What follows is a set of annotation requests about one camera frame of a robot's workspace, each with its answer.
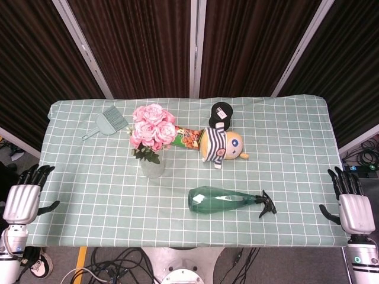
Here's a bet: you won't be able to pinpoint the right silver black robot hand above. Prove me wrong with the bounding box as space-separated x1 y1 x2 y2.
319 166 375 236

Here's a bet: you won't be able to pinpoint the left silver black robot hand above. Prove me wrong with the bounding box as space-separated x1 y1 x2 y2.
2 164 60 224

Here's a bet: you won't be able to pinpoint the pink artificial flower bouquet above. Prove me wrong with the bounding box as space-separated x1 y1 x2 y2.
126 103 178 165

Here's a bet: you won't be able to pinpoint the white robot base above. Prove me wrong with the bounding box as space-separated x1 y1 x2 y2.
142 247 223 284

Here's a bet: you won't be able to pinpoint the clear glass cup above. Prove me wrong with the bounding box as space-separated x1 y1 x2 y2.
140 158 165 179

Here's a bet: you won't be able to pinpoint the black device box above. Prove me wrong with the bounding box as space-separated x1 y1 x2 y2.
356 165 379 187

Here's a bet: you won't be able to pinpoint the black trouser leg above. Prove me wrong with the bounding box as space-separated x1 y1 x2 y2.
23 247 41 266

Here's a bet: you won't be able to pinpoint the black white sneaker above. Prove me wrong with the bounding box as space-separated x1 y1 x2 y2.
29 248 53 279

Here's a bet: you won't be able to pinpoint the small teal hand brush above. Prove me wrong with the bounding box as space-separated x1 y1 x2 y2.
82 106 129 141

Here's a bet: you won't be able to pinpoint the green plastic spray bottle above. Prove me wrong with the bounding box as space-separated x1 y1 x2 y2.
188 186 278 219

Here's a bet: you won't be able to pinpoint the yellow plush toy striped shirt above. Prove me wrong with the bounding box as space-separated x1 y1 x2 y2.
200 121 250 170

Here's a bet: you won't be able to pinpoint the green checked tablecloth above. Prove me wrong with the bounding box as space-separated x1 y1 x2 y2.
26 94 356 248

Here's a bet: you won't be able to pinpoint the black cylindrical can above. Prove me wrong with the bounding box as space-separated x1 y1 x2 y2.
208 101 233 130

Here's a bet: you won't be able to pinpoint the green snack bag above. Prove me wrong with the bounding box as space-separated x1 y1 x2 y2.
168 124 205 152

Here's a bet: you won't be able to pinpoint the coiled black cables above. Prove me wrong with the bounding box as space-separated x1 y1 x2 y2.
343 138 379 171

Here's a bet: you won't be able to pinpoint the floor cable bundle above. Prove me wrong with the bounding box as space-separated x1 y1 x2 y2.
60 247 156 284

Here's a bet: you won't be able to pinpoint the grey screen frame post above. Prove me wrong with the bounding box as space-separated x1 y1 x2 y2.
53 0 114 99
271 0 344 97
189 0 207 98

